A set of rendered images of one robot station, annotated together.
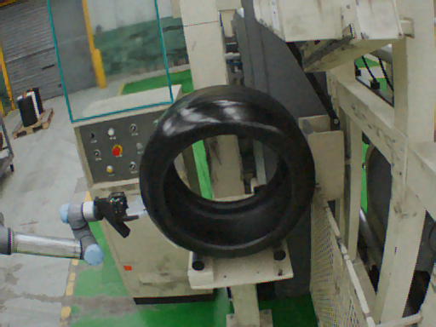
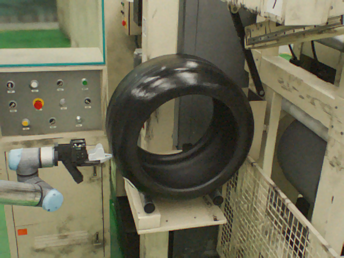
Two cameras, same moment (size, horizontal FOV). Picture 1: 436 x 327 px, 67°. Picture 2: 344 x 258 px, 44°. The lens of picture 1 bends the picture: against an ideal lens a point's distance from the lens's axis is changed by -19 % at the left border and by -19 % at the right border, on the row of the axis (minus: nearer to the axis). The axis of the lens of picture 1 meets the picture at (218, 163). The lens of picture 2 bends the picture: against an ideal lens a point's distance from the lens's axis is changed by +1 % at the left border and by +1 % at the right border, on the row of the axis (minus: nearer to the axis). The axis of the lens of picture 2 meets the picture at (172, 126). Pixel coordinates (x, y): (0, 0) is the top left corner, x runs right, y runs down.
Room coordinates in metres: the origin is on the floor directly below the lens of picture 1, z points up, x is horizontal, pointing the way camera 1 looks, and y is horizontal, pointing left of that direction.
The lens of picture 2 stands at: (-0.26, 0.50, 1.84)
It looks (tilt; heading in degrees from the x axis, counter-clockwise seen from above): 24 degrees down; 341
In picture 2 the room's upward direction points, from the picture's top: 2 degrees clockwise
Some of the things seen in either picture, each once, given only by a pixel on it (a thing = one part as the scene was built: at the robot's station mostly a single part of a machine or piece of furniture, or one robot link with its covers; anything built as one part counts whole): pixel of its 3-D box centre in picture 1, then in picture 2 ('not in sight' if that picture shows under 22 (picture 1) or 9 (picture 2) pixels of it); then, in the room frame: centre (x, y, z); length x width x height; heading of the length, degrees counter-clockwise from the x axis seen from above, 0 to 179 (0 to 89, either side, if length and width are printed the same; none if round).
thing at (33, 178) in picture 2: (83, 237); (30, 184); (1.17, 0.54, 1.00); 0.11 x 0.08 x 0.11; 28
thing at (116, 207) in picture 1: (111, 208); (71, 153); (1.18, 0.39, 1.11); 0.12 x 0.08 x 0.09; 86
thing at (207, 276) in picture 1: (203, 250); (141, 197); (1.23, 0.11, 0.84); 0.36 x 0.09 x 0.06; 176
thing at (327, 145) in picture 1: (322, 157); (239, 123); (1.41, -0.42, 1.05); 0.20 x 0.15 x 0.30; 176
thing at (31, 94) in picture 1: (30, 108); not in sight; (7.11, 3.60, 0.38); 1.20 x 0.80 x 0.76; 13
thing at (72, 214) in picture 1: (74, 213); (25, 159); (1.19, 0.55, 1.10); 0.11 x 0.08 x 0.09; 86
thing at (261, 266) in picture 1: (240, 253); (172, 201); (1.22, -0.03, 0.80); 0.37 x 0.36 x 0.02; 86
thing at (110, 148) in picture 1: (151, 208); (56, 165); (1.98, 0.42, 0.63); 0.56 x 0.41 x 1.27; 86
